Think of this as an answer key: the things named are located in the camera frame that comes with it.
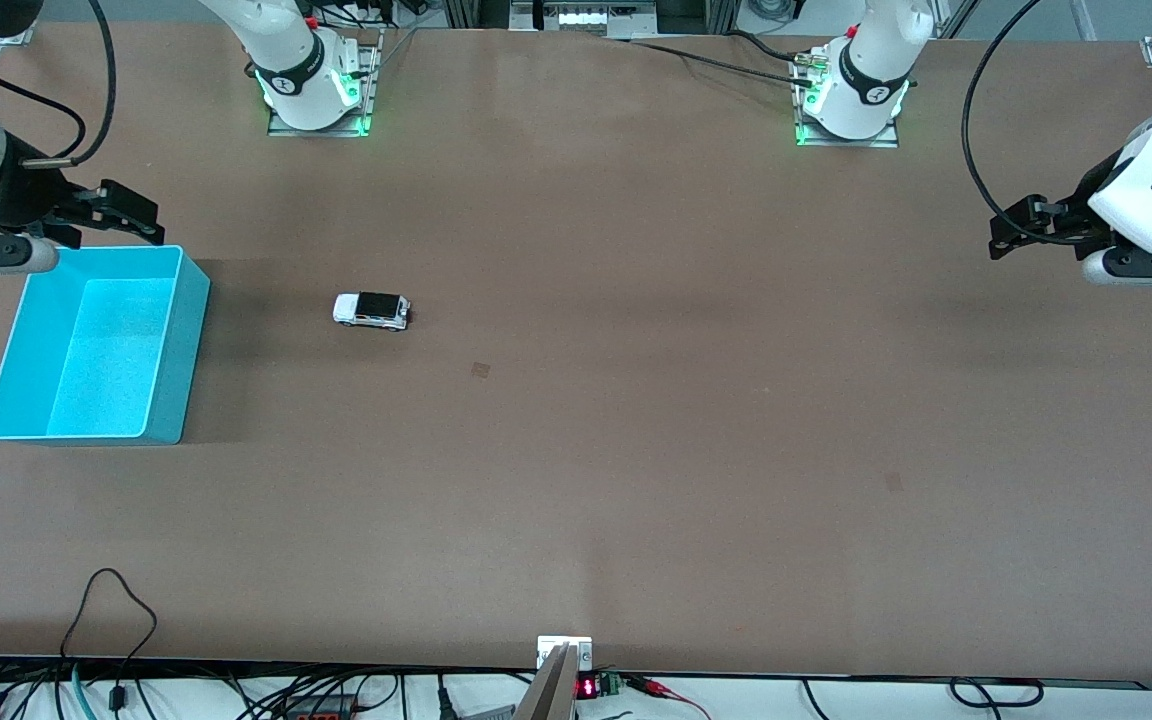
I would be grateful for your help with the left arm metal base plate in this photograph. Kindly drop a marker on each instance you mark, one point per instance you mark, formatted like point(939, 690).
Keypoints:
point(836, 143)

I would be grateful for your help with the red digit display module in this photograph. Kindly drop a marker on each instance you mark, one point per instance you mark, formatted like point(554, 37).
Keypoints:
point(591, 687)

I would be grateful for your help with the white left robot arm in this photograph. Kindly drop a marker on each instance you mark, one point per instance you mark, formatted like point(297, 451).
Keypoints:
point(1151, 190)

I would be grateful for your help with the metal box with white lights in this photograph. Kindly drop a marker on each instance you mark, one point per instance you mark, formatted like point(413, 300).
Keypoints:
point(586, 15)

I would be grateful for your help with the white jeep toy black roof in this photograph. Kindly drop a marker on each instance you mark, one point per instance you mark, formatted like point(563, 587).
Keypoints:
point(356, 308)

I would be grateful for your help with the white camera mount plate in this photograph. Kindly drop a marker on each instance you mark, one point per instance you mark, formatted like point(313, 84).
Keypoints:
point(548, 648)

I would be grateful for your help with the light blue plastic bin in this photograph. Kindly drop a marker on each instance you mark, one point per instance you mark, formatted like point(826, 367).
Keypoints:
point(106, 350)

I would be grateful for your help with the grey camera mount pole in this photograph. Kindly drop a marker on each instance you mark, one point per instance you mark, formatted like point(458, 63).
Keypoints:
point(551, 695)

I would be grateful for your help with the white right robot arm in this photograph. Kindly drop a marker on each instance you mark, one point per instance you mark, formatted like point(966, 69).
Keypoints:
point(281, 45)

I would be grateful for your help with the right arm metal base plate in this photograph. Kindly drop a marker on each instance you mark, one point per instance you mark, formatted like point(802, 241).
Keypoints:
point(368, 100)

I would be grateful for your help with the silver corner bracket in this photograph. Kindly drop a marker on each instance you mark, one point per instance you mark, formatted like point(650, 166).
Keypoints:
point(18, 37)

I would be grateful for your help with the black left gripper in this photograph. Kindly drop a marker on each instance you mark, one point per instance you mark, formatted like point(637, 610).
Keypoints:
point(1074, 214)

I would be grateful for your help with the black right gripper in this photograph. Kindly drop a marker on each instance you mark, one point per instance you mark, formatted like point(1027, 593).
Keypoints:
point(28, 196)

